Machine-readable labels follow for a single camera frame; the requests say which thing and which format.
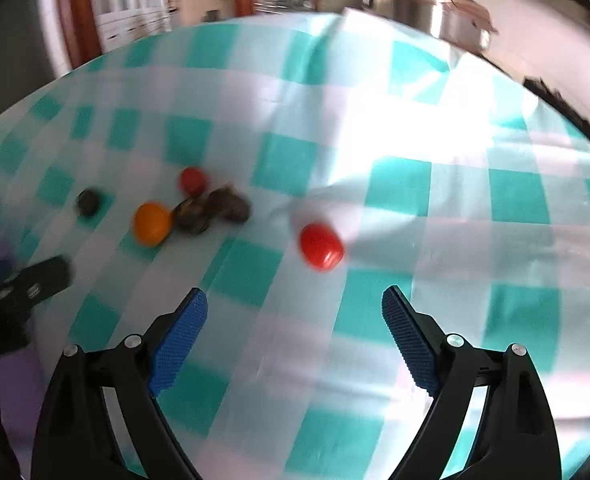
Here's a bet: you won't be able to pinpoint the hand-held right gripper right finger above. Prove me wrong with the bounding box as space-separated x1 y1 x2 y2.
381 285 562 480

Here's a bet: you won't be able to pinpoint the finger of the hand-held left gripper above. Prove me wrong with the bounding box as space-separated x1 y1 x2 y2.
17 255 72 307

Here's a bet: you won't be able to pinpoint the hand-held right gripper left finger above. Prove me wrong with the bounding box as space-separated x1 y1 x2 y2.
31 287 209 480

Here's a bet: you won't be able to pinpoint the large red tomato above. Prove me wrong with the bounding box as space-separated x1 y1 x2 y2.
298 222 346 273

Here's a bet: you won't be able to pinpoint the small dark round fruit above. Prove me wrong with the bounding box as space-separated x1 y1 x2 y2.
76 188 103 216

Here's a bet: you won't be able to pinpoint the orange tomato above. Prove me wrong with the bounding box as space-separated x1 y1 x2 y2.
133 202 173 246

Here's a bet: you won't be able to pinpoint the dark brown fruit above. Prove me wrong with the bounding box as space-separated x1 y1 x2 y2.
206 185 252 224
172 197 211 234

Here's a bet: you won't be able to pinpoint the small red tomato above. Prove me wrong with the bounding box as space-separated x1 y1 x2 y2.
178 167 209 196

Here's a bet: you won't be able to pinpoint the teal checkered tablecloth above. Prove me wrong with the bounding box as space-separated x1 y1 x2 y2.
0 12 590 480

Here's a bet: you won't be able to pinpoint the white panelled door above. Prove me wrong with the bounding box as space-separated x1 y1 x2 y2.
91 0 172 53

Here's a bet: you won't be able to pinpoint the large metal pot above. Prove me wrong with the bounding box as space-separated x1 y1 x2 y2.
391 0 492 52

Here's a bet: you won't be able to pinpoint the cardboard box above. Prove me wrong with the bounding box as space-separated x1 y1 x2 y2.
450 0 500 35

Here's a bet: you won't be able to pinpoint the wooden door frame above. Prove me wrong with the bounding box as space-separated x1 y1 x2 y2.
57 0 103 68

